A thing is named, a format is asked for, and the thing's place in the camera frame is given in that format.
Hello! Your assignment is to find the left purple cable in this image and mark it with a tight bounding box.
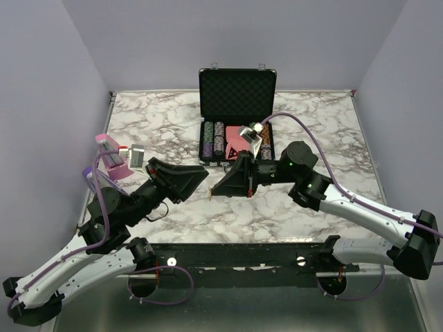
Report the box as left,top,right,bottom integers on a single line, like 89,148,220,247
6,145,195,312

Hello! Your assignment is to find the grey poker chip stack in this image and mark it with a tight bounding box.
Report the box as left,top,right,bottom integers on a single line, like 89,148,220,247
213,122,224,156

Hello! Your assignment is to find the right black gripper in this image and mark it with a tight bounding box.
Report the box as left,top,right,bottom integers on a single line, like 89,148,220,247
211,149,298,197

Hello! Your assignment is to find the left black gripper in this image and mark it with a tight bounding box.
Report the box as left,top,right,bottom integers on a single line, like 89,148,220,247
125,157,210,228

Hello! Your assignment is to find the pink playing card deck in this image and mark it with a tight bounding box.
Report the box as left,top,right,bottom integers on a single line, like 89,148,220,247
225,126,248,157

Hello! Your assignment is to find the purple metronome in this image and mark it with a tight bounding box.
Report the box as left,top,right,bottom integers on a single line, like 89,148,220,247
82,166,127,194

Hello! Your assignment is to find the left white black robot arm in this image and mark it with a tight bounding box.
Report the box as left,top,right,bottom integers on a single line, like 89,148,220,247
3,156,208,326

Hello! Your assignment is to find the aluminium extrusion frame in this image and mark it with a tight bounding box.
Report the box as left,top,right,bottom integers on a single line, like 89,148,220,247
41,250,430,332

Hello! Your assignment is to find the pink metronome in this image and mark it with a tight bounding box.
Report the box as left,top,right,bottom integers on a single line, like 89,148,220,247
95,133,133,181

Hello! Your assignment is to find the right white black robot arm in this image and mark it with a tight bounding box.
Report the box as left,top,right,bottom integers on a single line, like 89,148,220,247
210,141,440,280

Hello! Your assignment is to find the purple poker chip stack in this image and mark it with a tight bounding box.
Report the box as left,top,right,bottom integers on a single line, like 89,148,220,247
202,142,213,160

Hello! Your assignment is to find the orange poker chip stack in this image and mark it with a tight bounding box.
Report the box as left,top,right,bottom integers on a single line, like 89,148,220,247
260,123,271,145

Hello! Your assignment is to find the green poker chip stack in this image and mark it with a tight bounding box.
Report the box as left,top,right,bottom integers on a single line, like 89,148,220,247
203,122,214,144

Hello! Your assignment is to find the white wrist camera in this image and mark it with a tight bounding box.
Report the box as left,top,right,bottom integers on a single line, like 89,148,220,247
238,122,264,158
127,144,148,177

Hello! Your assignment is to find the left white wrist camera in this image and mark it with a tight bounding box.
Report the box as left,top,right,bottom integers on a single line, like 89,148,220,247
127,144,148,177

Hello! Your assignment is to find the black poker chip case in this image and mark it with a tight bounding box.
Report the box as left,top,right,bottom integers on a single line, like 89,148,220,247
198,64,277,167

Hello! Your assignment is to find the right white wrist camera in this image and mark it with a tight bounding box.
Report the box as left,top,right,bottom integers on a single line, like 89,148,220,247
238,122,264,158

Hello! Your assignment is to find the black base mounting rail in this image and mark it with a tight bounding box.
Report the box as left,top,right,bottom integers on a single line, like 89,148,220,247
128,243,359,289

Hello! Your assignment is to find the black triangle dealer button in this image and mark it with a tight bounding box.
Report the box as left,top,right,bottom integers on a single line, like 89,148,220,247
226,148,238,160

